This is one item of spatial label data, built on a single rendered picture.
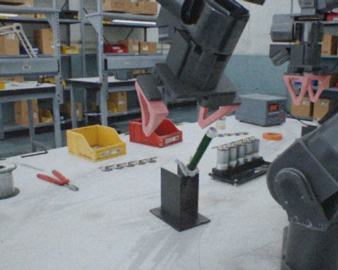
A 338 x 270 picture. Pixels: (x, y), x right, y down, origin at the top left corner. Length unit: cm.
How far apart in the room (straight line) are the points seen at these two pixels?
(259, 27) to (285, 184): 594
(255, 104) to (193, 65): 84
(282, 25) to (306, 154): 63
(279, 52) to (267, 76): 517
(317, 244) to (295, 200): 6
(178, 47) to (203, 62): 4
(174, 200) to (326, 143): 25
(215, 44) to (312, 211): 21
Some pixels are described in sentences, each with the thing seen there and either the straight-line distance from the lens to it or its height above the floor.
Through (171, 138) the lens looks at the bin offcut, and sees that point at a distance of 97.
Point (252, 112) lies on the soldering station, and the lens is 127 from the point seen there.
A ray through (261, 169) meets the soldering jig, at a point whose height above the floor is 76.
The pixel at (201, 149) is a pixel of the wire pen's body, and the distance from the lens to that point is 47.
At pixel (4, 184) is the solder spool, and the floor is 77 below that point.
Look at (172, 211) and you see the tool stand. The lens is 54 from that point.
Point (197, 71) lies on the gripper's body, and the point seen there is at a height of 97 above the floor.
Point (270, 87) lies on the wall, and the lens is 612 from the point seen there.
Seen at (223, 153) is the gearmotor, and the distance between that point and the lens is 70.
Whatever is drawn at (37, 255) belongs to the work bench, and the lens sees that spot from 49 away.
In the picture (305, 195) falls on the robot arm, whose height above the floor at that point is 86.
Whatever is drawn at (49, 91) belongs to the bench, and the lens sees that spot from 302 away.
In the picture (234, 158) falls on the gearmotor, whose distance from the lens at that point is 73.
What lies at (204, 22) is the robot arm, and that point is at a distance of 42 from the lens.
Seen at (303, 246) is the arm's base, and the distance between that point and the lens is 40.
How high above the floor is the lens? 100
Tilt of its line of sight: 13 degrees down
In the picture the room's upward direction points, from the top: straight up
